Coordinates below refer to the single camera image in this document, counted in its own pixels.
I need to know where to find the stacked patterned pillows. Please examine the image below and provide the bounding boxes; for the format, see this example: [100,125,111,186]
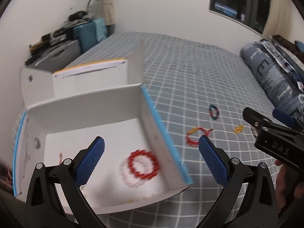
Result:
[261,39,303,93]

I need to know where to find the grey checked bed sheet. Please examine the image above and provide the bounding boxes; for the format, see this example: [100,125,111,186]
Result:
[11,31,295,228]

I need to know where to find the beige curtain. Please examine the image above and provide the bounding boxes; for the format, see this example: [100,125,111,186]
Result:
[102,0,115,26]

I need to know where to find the dark window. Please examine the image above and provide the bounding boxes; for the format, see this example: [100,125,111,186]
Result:
[210,0,271,33]

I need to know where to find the teal storage box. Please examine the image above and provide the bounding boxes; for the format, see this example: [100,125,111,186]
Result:
[73,18,107,54]

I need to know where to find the red cord bracelet gold bar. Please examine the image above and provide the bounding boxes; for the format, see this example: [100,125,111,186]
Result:
[59,153,63,164]

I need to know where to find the blue and yellow cardboard box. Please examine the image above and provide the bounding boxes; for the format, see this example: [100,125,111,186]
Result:
[12,43,193,214]

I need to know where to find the red cord bracelet gold tube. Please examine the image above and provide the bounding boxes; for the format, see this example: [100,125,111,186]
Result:
[185,127,214,147]

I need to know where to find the pink bead bracelet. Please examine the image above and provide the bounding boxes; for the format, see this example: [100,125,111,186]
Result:
[118,157,150,188]

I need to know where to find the person's right hand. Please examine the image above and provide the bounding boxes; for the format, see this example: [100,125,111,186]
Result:
[275,159,304,214]

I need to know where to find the multicolour bead bracelet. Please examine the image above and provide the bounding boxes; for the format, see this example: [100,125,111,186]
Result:
[208,104,220,120]

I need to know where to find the red bead bracelet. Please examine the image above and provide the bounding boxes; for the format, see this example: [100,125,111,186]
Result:
[128,149,159,180]

